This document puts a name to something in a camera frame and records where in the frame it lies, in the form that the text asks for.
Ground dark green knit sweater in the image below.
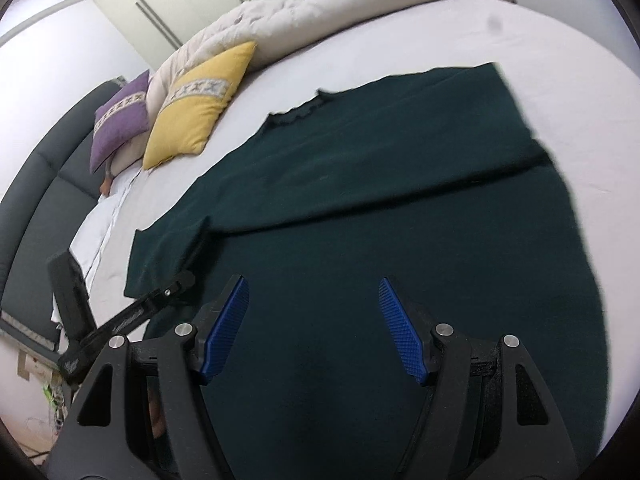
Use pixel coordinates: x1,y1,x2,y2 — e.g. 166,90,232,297
125,64,608,479

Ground white pillow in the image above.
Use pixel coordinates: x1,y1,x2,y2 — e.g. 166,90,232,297
70,162,144,326

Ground dark grey upholstered headboard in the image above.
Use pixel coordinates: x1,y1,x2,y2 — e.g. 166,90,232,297
1,79,122,362

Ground purple patterned cushion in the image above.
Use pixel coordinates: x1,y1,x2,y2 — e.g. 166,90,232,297
89,70,150,174

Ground yellow patterned cushion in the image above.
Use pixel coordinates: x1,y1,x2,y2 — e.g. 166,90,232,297
142,41,257,170

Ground beige duvet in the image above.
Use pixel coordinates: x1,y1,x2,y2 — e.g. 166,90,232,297
108,0,518,181

